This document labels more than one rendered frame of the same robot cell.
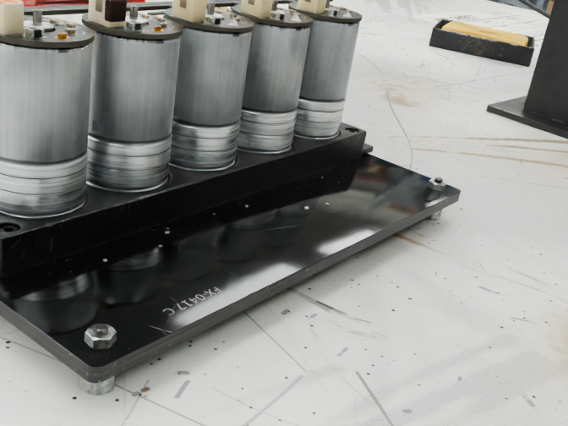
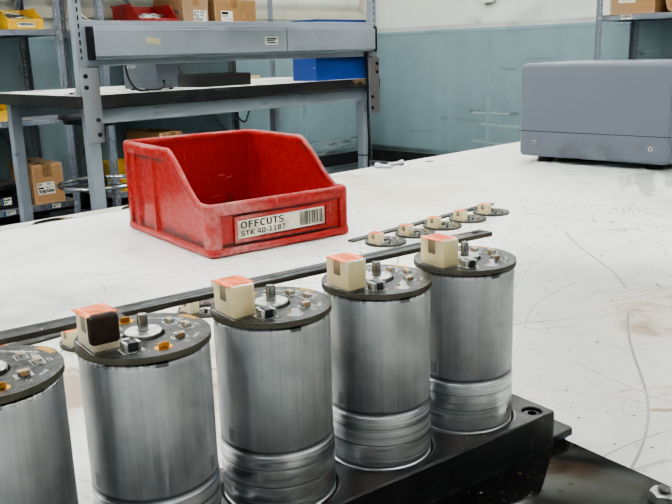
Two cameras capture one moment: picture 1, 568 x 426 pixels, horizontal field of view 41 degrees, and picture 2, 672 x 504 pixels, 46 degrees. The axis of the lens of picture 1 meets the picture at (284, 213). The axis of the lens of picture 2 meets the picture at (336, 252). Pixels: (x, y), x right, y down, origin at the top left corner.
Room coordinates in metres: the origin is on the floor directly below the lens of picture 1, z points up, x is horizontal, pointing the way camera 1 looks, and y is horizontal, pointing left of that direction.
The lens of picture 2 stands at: (0.07, -0.04, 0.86)
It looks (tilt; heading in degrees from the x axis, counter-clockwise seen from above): 14 degrees down; 19
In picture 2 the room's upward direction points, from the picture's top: 2 degrees counter-clockwise
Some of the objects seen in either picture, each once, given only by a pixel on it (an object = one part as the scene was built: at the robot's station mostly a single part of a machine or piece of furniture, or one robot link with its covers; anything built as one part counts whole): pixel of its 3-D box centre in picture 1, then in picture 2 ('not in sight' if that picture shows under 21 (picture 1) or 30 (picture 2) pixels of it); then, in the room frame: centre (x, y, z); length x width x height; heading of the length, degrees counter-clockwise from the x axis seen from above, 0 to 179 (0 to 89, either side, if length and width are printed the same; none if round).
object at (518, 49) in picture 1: (483, 40); not in sight; (0.59, -0.13, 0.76); 0.07 x 0.05 x 0.02; 77
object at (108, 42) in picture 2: not in sight; (250, 43); (2.84, 1.25, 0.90); 1.30 x 0.06 x 0.12; 153
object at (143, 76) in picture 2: not in sight; (150, 75); (2.60, 1.54, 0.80); 0.15 x 0.12 x 0.10; 82
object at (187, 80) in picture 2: not in sight; (213, 79); (2.87, 1.43, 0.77); 0.24 x 0.16 x 0.04; 152
